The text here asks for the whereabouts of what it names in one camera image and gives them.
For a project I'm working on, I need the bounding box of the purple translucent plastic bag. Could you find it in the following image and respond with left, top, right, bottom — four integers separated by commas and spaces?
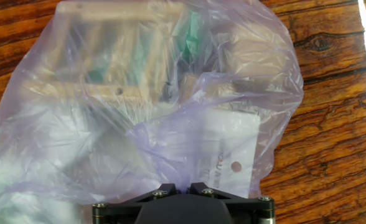
0, 0, 305, 224

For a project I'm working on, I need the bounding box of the wooden slatted frame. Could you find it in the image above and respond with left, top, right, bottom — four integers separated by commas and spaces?
22, 0, 187, 110

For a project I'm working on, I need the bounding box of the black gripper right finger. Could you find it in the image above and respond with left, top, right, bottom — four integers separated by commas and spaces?
188, 182, 276, 224

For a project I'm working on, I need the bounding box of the wood grain table mat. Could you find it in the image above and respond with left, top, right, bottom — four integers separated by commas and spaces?
0, 0, 366, 224

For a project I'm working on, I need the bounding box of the wooden block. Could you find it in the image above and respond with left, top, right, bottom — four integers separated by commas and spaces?
229, 26, 291, 80
179, 73, 238, 106

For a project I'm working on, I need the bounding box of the white printed card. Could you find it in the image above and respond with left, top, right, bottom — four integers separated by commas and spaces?
182, 107, 261, 198

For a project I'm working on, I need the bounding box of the green item in bag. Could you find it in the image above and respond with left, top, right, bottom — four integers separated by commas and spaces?
176, 11, 206, 63

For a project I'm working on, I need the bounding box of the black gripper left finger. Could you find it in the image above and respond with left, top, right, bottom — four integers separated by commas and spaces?
91, 182, 178, 224

